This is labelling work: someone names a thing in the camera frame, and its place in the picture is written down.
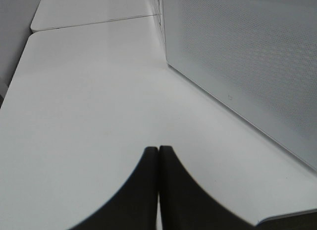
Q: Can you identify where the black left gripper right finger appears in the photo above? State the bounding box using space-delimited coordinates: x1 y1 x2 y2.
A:
158 146 254 230

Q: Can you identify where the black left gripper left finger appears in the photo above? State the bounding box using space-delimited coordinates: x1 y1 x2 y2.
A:
72 147 159 230

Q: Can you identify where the white microwave door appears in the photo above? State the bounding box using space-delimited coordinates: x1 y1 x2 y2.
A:
162 0 317 168

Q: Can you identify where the white microwave oven body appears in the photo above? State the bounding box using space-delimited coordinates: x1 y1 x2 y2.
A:
157 0 166 57

